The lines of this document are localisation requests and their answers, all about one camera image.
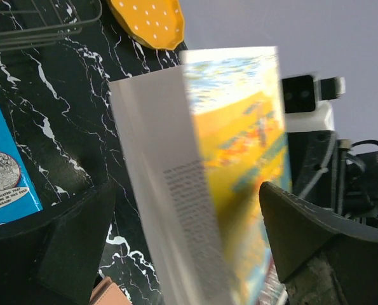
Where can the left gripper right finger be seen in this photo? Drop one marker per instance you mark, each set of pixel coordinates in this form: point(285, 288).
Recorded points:
point(320, 257)

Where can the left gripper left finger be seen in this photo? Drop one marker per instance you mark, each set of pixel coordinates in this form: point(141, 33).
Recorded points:
point(52, 257)

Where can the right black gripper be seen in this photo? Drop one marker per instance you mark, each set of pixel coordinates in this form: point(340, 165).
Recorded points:
point(335, 174)

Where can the yellow cover paperback book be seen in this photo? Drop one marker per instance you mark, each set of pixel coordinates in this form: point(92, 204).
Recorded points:
point(198, 141)

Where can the blue comic book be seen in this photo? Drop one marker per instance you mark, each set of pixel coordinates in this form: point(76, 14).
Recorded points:
point(18, 197)

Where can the orange dotted plate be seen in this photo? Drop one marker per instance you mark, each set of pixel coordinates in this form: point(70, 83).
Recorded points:
point(155, 24)

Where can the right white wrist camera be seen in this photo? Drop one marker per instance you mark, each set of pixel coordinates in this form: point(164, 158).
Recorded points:
point(307, 102)

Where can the black wire dish rack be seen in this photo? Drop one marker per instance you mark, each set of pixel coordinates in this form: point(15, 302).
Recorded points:
point(33, 24)

